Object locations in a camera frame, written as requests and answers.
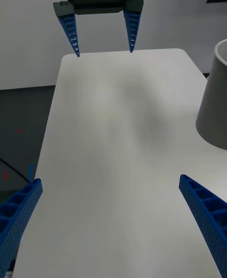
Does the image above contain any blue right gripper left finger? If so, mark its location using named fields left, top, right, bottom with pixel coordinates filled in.
left=0, top=178, right=44, bottom=278

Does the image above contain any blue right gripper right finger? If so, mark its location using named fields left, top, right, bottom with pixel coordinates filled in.
left=178, top=174, right=227, bottom=278

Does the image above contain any grey waste bin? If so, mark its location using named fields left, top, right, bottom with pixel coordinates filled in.
left=195, top=38, right=227, bottom=150

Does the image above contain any black floor cable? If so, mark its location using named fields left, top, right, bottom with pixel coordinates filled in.
left=0, top=157, right=30, bottom=182

